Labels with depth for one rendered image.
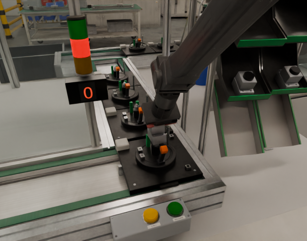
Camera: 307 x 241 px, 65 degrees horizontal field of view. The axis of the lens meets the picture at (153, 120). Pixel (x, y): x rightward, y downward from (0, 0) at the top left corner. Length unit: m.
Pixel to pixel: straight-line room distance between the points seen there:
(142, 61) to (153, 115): 1.29
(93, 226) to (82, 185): 0.18
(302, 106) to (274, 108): 0.97
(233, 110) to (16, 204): 0.77
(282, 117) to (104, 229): 0.72
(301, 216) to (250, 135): 0.29
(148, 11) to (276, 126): 7.35
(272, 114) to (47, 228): 0.81
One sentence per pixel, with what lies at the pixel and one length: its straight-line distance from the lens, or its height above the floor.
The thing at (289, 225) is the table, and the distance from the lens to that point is 0.91.
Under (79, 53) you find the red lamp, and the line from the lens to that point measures 0.74.
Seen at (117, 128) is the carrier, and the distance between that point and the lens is 1.01.
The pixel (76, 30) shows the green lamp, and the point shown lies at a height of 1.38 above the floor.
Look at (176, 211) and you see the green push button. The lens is 0.70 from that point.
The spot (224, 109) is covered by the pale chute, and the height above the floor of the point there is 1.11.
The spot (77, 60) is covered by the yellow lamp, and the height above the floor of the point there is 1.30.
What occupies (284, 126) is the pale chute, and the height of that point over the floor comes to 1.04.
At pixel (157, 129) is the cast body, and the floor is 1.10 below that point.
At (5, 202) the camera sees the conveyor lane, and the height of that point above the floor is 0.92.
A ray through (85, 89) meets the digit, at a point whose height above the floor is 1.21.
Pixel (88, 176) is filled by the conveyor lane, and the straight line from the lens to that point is 0.89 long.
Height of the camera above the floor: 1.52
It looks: 32 degrees down
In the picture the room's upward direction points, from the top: straight up
